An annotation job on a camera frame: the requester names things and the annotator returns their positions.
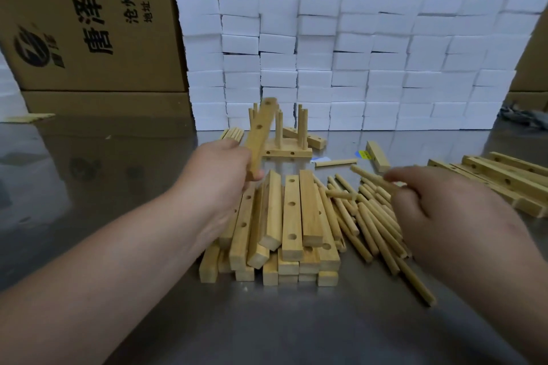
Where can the person's left hand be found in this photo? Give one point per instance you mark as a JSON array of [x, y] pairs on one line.
[[209, 189]]

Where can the person's right hand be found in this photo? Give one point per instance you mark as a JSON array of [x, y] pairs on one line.
[[454, 223]]

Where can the person's left thumb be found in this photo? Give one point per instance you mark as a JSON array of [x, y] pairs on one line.
[[254, 175]]

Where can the person's right thumb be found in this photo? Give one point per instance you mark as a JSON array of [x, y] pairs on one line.
[[400, 202]]

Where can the wooden bar with holes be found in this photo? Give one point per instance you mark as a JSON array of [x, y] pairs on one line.
[[261, 129]]

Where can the person's left forearm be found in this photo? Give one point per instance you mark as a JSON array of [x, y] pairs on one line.
[[85, 292]]

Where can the person's right forearm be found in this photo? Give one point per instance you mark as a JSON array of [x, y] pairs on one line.
[[513, 292]]

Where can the pile of wooden dowels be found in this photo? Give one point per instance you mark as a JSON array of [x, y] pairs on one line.
[[376, 228]]

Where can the assembled wooden dowel rack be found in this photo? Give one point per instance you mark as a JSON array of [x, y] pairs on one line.
[[287, 150]]

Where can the small bundle of dowels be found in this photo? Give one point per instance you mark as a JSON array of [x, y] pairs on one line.
[[233, 133]]

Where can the short wooden bar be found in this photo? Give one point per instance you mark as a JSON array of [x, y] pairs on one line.
[[314, 140], [377, 156]]

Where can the blue and yellow label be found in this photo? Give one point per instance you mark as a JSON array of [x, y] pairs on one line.
[[364, 154]]

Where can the pile of wooden bars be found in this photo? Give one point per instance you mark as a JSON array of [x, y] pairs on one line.
[[291, 228]]

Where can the single thin wooden dowel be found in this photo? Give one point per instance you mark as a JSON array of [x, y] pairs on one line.
[[336, 162]]

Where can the row of long wooden bars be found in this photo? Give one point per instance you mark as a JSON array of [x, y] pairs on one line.
[[501, 178]]

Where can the stack of white boxes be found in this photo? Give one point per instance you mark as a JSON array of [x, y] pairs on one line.
[[355, 61]]

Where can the dark grey cloth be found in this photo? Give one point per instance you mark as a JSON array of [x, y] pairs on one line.
[[524, 115]]

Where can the plain flat cardboard box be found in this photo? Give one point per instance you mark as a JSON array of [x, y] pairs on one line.
[[107, 103]]

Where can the flat wooden stick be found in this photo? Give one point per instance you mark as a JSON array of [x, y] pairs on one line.
[[30, 118]]

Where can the large printed cardboard box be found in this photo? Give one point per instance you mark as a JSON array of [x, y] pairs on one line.
[[85, 14]]

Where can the white foam block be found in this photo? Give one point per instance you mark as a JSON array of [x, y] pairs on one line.
[[9, 91]]

